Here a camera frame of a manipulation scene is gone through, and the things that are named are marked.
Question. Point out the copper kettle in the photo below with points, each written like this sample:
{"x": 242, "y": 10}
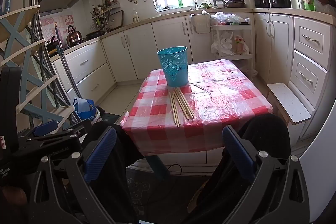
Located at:
{"x": 74, "y": 37}

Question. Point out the red white checkered tablecloth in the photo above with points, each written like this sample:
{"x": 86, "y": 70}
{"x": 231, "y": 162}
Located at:
{"x": 219, "y": 95}

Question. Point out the blue white folding shelf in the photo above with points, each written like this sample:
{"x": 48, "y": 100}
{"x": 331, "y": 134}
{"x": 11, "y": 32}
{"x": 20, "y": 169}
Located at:
{"x": 33, "y": 86}

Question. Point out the blue plastic bag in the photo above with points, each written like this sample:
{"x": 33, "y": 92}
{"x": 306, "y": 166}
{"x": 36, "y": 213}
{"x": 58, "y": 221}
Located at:
{"x": 86, "y": 109}

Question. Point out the white rolling cart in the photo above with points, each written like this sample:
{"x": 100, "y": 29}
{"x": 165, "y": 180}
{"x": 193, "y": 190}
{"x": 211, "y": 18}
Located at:
{"x": 236, "y": 43}

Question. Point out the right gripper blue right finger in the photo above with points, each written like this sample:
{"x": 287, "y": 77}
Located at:
{"x": 238, "y": 152}

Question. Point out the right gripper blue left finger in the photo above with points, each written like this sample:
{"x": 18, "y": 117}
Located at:
{"x": 97, "y": 154}

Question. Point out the clear plastic bottle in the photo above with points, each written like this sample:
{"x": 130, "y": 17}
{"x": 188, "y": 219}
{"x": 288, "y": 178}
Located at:
{"x": 135, "y": 16}

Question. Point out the teal perforated bucket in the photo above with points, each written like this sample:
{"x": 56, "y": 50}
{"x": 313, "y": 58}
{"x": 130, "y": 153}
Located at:
{"x": 174, "y": 63}

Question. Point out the white step stool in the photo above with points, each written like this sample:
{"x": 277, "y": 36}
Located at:
{"x": 289, "y": 103}

